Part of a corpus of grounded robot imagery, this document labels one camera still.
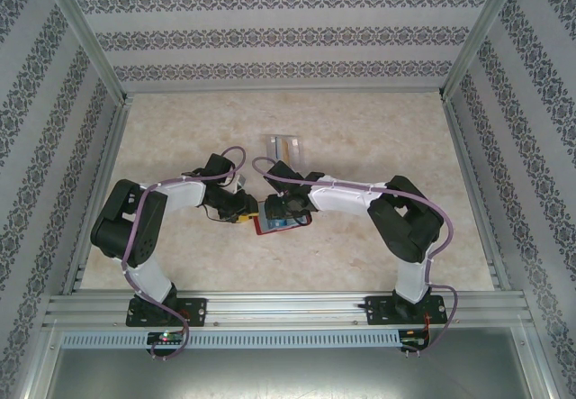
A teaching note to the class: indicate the red card holder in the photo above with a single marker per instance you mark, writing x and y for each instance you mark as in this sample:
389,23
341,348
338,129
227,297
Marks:
259,229

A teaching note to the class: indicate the clear plastic card case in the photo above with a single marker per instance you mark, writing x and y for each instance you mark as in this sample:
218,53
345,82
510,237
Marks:
283,147

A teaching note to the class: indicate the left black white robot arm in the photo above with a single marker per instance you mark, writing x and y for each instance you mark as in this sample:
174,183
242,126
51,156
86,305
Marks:
117,232

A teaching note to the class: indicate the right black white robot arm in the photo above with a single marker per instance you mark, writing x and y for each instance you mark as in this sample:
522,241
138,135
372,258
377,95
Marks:
405,228

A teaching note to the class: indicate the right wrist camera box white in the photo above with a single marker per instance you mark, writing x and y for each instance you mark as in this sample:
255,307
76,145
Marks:
281,196

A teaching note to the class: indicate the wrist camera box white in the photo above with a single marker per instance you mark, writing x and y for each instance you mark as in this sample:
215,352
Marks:
240,183
281,196

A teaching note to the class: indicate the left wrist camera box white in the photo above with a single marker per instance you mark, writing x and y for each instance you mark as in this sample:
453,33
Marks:
240,183

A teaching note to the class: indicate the aluminium mounting rail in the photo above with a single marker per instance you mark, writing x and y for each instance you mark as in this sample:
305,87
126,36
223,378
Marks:
288,309

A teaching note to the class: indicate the aluminium table edge rail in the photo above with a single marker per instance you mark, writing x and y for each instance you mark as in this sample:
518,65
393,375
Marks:
288,91
112,147
461,147

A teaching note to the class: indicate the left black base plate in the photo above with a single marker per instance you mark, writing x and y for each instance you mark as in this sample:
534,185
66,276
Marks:
198,311

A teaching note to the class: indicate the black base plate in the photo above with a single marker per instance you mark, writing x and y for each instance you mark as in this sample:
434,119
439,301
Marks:
198,311
375,311

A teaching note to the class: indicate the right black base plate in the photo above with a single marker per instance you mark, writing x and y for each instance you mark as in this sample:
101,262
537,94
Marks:
375,311

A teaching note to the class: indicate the aluminium frame post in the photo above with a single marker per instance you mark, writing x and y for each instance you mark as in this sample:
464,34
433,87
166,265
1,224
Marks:
88,34
478,34

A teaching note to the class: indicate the aluminium frame leg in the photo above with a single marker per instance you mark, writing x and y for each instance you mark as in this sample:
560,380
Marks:
540,363
38,363

